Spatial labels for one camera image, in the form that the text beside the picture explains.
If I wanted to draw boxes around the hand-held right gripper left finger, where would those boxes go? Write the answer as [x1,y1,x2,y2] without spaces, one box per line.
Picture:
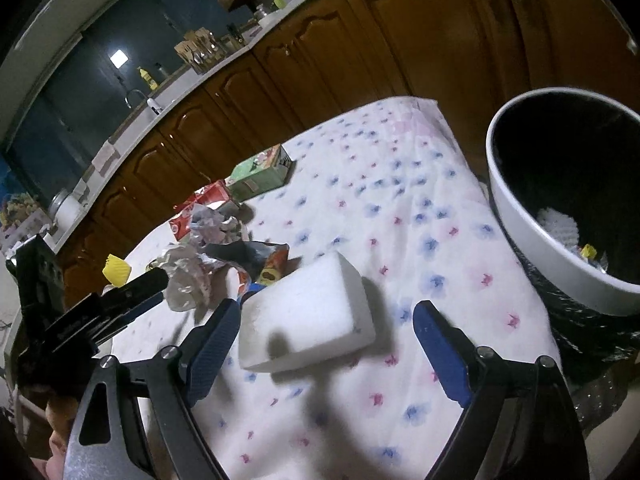
[62,299,241,480]

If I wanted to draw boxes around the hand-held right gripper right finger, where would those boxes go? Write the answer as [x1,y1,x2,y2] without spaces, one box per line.
[412,300,593,480]

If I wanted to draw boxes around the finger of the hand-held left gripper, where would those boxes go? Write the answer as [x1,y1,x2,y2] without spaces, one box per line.
[95,290,166,335]
[101,267,170,303]

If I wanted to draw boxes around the silver foil wrapper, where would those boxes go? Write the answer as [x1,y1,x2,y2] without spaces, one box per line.
[150,245,236,313]

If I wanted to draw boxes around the white foam block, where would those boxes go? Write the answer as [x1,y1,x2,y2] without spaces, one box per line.
[237,251,377,373]

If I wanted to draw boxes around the red packet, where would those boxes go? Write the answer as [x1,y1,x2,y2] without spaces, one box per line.
[169,180,242,241]

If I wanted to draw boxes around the white round trash bin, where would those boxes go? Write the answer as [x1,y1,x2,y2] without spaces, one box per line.
[486,87,640,317]

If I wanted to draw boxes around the black plastic bin liner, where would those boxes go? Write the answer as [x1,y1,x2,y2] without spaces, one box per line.
[492,91,640,433]

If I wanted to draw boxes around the person's left hand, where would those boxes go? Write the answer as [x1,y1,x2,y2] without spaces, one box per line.
[44,392,81,480]

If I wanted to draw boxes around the yellow ridged paper liner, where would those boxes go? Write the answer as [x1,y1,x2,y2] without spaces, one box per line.
[102,255,132,288]

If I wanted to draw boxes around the grey crumpled paper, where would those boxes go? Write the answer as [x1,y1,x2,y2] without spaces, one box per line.
[190,205,253,252]

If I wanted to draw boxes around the dark orange snack wrapper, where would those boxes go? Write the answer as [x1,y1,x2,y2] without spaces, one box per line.
[205,240,292,307]

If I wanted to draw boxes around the green carton box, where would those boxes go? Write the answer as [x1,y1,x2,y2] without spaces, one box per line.
[226,144,293,202]

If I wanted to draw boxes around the floral white tablecloth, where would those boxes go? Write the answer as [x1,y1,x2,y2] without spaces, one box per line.
[107,96,563,480]

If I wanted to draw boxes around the white ridged paper liner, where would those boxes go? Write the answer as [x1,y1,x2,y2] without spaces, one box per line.
[537,206,581,248]

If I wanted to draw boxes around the dark kitchen window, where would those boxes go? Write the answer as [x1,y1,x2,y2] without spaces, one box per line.
[4,0,228,173]

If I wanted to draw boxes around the white kitchen countertop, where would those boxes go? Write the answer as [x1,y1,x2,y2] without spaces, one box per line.
[47,0,373,246]

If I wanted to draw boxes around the wooden utensil holder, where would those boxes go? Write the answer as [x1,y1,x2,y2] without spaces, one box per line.
[174,27,224,75]

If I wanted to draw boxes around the brown wooden base cabinets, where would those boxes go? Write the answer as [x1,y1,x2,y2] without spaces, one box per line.
[55,0,640,306]

